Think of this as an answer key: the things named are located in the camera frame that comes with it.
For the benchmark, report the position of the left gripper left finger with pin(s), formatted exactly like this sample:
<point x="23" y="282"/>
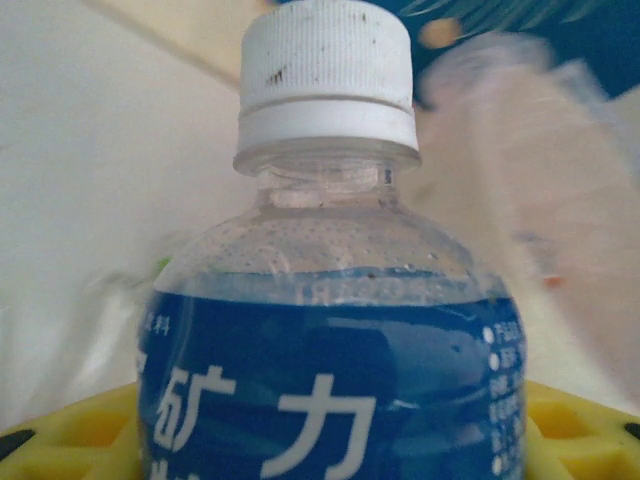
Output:
<point x="65" y="430"/>

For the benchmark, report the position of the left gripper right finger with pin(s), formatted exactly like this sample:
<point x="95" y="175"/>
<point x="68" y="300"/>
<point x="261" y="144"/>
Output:
<point x="580" y="430"/>

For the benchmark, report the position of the green label clear bottle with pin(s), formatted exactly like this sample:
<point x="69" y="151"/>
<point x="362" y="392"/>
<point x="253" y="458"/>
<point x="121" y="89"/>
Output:
<point x="162" y="263"/>

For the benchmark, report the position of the blue label white cap bottle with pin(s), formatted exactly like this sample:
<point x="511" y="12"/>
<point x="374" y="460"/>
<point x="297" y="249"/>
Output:
<point x="325" y="375"/>

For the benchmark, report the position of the cream round waste bin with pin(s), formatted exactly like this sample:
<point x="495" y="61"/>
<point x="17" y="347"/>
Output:
<point x="500" y="165"/>

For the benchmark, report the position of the translucent plastic bin liner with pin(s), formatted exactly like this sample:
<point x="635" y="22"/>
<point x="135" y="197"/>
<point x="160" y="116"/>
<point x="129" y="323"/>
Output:
<point x="575" y="80"/>

